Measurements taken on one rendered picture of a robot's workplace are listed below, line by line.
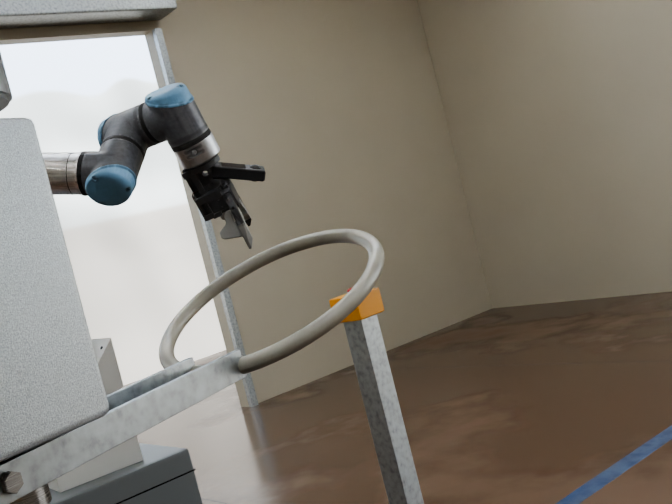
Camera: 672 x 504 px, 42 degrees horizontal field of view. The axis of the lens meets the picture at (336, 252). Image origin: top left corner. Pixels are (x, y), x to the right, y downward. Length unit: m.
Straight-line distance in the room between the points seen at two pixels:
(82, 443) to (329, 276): 6.50
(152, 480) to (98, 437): 1.00
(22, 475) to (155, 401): 0.26
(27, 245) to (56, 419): 0.23
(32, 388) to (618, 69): 7.04
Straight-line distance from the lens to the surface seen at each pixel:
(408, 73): 8.84
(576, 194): 8.22
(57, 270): 1.22
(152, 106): 1.82
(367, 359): 2.77
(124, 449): 2.32
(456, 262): 8.81
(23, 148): 1.23
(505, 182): 8.68
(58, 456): 1.25
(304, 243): 1.90
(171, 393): 1.40
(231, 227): 1.86
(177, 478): 2.32
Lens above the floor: 1.34
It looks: 2 degrees down
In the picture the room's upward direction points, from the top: 14 degrees counter-clockwise
